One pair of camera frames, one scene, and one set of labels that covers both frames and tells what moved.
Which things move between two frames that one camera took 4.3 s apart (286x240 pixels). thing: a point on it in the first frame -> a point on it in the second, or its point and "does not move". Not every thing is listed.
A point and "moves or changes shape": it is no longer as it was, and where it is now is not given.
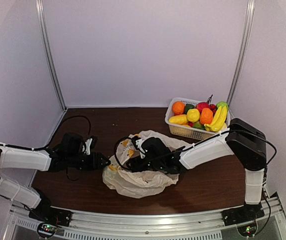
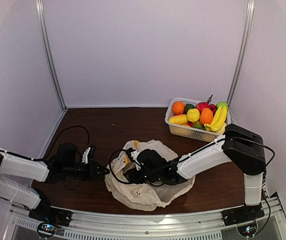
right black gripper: (136, 164) -> (132, 175)
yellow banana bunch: (219, 122) does not move
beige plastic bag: (118, 177) moves or changes shape
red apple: (201, 105) does not move
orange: (206, 116) does not move
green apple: (221, 103) does not move
